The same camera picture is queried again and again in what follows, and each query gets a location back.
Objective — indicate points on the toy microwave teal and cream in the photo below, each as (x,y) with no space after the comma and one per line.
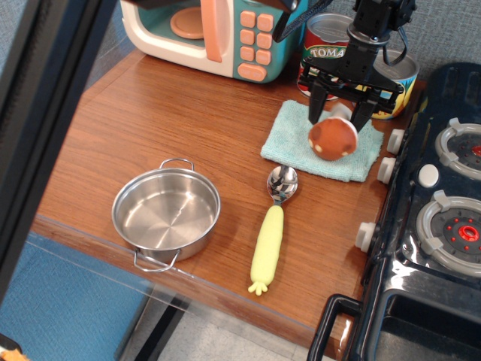
(229,38)

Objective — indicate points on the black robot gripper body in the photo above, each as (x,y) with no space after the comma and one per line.
(345,77)

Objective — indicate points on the tomato sauce can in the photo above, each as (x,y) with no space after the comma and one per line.
(325,37)

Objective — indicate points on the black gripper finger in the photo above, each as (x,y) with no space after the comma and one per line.
(362,113)
(318,97)

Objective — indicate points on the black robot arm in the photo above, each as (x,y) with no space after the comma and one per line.
(379,18)

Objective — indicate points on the yellow handled metal spoon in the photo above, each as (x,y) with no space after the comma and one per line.
(282,183)

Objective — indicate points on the dark blue toy stove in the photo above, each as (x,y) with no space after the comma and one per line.
(421,297)

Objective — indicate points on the brown white plush mushroom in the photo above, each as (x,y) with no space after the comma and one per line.
(334,137)

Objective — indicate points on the orange object at corner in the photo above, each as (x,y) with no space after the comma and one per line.
(11,350)

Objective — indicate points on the light blue folded towel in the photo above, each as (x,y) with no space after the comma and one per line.
(287,144)

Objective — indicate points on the pineapple slices can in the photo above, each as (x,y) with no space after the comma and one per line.
(404,73)

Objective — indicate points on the small steel pot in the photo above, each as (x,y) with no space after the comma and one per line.
(167,214)

